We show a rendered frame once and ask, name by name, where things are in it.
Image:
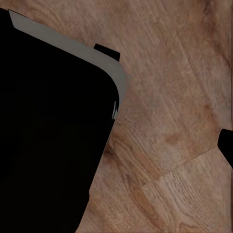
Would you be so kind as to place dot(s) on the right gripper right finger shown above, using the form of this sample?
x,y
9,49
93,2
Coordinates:
x,y
225,144

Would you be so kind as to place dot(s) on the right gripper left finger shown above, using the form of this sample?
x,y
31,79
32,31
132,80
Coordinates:
x,y
11,146

